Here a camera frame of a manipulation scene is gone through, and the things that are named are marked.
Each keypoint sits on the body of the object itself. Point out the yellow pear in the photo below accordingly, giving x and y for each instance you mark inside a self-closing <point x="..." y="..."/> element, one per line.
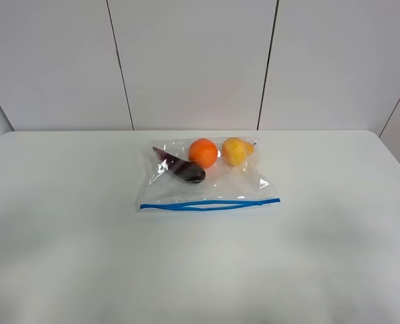
<point x="235" y="151"/>

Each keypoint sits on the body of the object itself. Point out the clear zip bag blue seal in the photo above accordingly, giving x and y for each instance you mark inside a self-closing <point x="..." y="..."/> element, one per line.
<point x="225" y="187"/>

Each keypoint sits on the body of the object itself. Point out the dark purple eggplant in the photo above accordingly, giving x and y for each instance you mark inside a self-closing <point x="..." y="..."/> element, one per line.
<point x="187" y="171"/>

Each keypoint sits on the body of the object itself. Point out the orange fruit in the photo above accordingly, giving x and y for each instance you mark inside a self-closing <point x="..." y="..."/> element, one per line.
<point x="203" y="152"/>

